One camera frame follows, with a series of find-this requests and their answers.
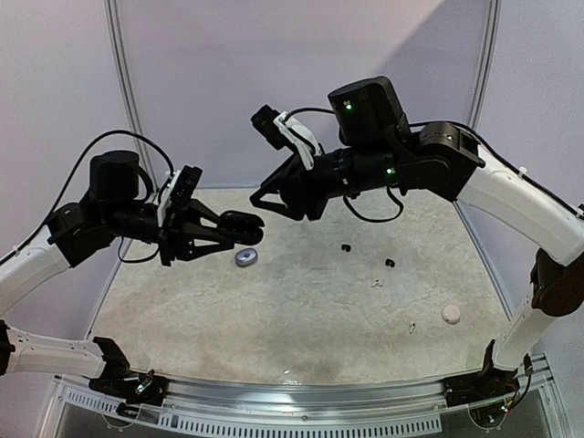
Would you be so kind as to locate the right aluminium frame post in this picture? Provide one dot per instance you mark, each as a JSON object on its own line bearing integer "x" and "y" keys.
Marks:
{"x": 484, "y": 63}

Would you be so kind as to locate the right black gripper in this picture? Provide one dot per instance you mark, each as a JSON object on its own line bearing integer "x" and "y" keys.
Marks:
{"x": 304, "y": 191}

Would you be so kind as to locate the slotted white cable duct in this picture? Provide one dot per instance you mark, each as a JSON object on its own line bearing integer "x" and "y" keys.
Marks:
{"x": 86, "y": 415}

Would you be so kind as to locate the aluminium frame post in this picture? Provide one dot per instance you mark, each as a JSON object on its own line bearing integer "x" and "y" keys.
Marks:
{"x": 113, "y": 21}
{"x": 484, "y": 63}

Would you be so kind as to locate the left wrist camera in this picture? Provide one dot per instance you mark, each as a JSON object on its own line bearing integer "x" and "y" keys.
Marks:
{"x": 178, "y": 191}

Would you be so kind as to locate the black earbud charging case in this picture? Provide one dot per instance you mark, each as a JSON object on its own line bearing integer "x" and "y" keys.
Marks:
{"x": 242, "y": 226}

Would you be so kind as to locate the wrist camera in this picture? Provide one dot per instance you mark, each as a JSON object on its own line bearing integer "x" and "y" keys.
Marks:
{"x": 178, "y": 191}
{"x": 282, "y": 129}

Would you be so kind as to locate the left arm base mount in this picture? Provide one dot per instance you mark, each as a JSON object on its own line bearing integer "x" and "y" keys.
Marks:
{"x": 132, "y": 386}

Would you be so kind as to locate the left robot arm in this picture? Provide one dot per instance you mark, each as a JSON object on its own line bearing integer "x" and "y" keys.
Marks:
{"x": 111, "y": 208}

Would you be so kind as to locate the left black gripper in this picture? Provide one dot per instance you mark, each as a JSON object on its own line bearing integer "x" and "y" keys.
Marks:
{"x": 183, "y": 225}

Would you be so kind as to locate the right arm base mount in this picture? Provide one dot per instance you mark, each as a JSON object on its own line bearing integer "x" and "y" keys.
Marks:
{"x": 481, "y": 386}

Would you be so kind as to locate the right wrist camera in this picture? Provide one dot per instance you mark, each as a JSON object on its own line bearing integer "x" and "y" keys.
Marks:
{"x": 282, "y": 129}

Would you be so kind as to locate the white round charging case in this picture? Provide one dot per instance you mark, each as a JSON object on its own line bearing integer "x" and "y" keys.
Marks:
{"x": 451, "y": 314}

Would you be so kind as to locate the blue earbud charging case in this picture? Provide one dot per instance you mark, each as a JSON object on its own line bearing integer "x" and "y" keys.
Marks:
{"x": 246, "y": 257}

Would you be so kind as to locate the aluminium front rail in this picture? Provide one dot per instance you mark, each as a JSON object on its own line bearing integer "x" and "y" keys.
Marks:
{"x": 364, "y": 400}

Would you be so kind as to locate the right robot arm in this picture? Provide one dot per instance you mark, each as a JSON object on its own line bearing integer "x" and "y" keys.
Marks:
{"x": 380, "y": 148}

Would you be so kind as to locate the left aluminium frame post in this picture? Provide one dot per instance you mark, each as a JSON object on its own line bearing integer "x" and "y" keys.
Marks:
{"x": 113, "y": 21}

